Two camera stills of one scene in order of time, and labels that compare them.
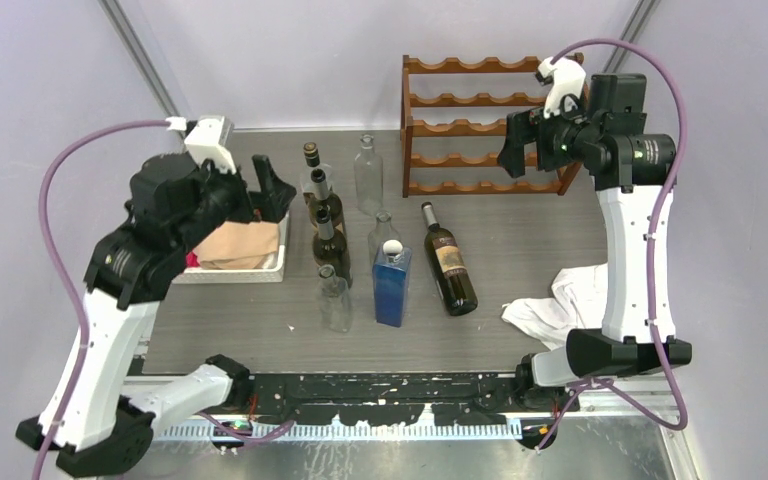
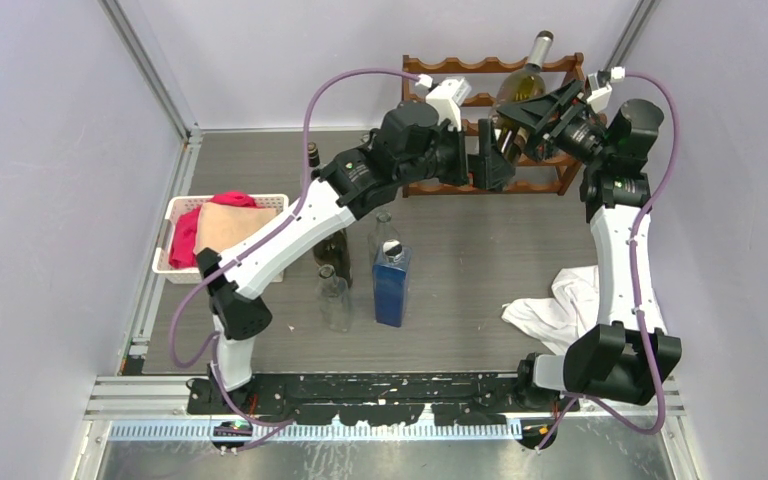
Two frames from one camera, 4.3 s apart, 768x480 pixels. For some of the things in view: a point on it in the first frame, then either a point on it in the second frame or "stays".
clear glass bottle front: (336, 303) stays
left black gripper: (272, 199) to (497, 168)
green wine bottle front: (331, 249) stays
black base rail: (399, 399) stays
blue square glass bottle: (390, 275) stays
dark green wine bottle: (450, 271) to (525, 85)
